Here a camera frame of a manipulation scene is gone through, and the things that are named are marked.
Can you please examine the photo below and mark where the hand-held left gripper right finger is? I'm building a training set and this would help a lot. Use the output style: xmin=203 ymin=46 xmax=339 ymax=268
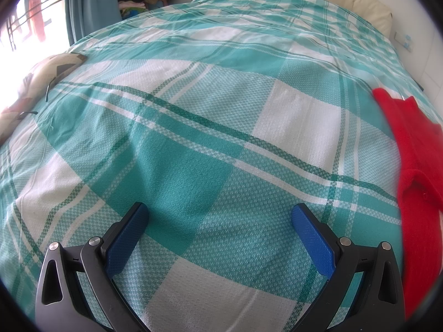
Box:
xmin=291 ymin=203 xmax=406 ymax=332

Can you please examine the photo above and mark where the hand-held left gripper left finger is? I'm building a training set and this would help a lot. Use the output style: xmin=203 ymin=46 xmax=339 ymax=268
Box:
xmin=35 ymin=201 xmax=150 ymax=332

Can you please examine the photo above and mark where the red sweater with white rabbit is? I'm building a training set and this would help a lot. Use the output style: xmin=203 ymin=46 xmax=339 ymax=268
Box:
xmin=372 ymin=88 xmax=443 ymax=320

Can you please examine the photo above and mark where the green white plaid blanket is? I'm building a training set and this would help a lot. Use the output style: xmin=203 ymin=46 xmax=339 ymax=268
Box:
xmin=0 ymin=0 xmax=433 ymax=332

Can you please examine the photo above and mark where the beige patterned pillow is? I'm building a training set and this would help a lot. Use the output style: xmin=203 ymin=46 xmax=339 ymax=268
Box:
xmin=0 ymin=53 xmax=87 ymax=146

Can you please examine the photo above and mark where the blue curtain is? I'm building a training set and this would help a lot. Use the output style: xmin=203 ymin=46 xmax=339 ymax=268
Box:
xmin=66 ymin=0 xmax=123 ymax=45

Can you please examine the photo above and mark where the cream padded headboard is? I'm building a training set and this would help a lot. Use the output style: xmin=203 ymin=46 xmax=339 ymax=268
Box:
xmin=212 ymin=0 xmax=393 ymax=37

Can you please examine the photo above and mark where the hanging red garment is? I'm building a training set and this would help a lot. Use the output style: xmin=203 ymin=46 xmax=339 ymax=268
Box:
xmin=28 ymin=0 xmax=46 ymax=42

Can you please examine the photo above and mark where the metal window railing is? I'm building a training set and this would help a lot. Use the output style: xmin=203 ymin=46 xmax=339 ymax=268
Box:
xmin=0 ymin=0 xmax=66 ymax=52

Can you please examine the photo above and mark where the white wall switch panel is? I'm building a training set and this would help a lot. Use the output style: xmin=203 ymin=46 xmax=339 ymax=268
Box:
xmin=395 ymin=32 xmax=414 ymax=52

